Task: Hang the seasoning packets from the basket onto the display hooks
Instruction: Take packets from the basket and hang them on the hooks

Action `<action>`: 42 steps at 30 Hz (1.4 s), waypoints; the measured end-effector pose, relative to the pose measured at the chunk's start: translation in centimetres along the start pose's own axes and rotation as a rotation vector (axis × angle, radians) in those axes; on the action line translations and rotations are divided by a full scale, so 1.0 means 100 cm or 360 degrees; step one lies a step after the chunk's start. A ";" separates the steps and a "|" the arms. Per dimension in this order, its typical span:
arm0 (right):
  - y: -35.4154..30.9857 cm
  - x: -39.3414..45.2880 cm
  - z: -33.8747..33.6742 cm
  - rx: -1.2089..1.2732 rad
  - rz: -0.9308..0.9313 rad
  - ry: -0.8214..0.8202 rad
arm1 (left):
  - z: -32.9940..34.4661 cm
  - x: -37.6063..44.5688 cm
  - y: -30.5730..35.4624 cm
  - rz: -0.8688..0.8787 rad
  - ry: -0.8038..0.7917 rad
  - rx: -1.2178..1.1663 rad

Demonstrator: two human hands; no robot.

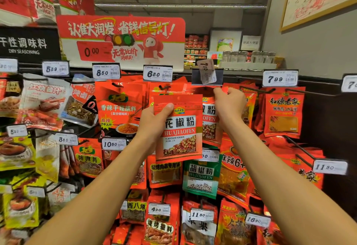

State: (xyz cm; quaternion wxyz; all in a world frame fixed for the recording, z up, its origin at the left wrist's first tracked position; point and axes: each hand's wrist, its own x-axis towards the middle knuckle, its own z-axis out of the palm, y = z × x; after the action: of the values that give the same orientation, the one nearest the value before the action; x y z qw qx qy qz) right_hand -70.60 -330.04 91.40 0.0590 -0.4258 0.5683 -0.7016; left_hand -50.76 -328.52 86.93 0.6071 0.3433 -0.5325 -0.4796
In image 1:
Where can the person's right hand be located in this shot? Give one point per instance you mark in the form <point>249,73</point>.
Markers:
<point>230,108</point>

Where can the person's left hand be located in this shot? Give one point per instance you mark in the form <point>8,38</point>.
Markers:
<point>153,126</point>

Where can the red barbecue dip seasoning packet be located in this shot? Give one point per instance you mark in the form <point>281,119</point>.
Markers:
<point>167,90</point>

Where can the person's right forearm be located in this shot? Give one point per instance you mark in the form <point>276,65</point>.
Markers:
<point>295,192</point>

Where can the person's left forearm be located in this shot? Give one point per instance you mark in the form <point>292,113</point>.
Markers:
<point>95,203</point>

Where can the distant shelf goods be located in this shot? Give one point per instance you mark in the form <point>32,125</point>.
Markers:
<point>251,58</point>

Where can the hanging display of seasoning packets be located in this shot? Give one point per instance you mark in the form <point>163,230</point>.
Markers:
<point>158,73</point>

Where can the rows of hanging red packets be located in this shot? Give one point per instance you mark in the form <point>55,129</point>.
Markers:
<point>284,111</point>

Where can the white picture poster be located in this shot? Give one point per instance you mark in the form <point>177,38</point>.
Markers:
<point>225,42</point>

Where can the small white sign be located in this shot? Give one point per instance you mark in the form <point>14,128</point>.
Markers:
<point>251,43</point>

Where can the green white-label packet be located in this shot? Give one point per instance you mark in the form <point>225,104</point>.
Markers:
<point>201,180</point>

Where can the clear packet with red label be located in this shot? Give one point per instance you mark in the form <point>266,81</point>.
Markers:
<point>78,111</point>

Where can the red white promotion sign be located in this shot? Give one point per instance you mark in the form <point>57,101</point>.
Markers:
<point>122,27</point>

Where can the pale white packet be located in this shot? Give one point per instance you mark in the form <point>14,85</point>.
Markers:
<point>47,158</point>

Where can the white red-print sauce packet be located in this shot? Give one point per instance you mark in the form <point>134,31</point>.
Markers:
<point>42,105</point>

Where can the yellow green packet bowl picture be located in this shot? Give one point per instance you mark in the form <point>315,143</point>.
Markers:
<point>15,153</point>

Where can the red packet with dish picture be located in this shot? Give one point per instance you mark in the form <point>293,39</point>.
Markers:
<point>10,102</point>

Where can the black category sign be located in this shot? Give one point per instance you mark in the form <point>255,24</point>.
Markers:
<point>28,44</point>

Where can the assorted green brown packets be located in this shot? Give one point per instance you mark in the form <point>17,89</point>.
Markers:
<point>19,208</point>

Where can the metal ceiling rail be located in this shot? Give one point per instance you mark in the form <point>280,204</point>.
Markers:
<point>178,6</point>

